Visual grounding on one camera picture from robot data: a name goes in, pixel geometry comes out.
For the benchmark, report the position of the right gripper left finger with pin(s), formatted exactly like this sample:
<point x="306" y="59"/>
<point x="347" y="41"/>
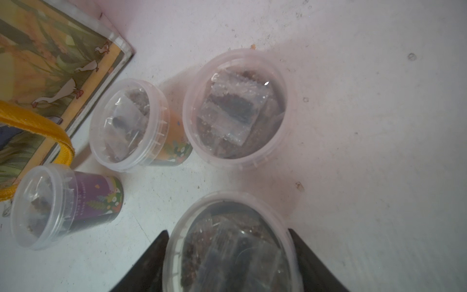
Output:
<point x="146" y="274"/>

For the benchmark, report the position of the white canvas bag yellow handles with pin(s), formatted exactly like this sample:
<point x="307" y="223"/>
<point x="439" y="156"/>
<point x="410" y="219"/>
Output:
<point x="57" y="58"/>

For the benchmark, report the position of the seed jar purple label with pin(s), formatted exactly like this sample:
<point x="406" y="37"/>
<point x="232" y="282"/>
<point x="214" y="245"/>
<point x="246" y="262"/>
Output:
<point x="53" y="201"/>

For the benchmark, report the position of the seed jar removed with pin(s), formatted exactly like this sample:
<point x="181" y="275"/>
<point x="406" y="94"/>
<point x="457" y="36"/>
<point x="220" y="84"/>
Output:
<point x="239" y="109"/>
<point x="132" y="126"/>

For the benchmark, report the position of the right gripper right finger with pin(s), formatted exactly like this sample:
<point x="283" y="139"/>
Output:
<point x="316" y="276"/>

